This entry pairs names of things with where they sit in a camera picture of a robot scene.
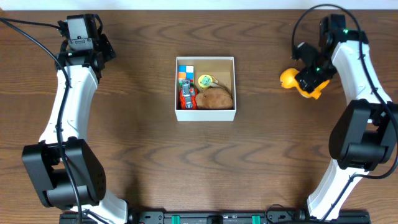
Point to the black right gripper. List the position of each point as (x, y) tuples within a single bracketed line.
[(307, 81)]

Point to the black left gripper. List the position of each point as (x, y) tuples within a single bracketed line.
[(107, 47)]

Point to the orange squishy figure toy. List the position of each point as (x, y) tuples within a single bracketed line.
[(287, 80)]

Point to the colourful puzzle cube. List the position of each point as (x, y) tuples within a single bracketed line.
[(186, 72)]

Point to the red toy car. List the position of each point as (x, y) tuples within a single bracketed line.
[(187, 95)]

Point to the yellow rattle drum toy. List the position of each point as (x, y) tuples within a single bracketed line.
[(206, 81)]

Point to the brown plush toy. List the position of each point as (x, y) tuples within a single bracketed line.
[(214, 99)]

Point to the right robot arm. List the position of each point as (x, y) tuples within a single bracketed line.
[(366, 133)]

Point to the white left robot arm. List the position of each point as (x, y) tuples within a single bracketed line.
[(63, 169)]

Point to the white cardboard box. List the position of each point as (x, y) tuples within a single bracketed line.
[(222, 68)]

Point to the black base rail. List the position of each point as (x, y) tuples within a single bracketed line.
[(282, 215)]

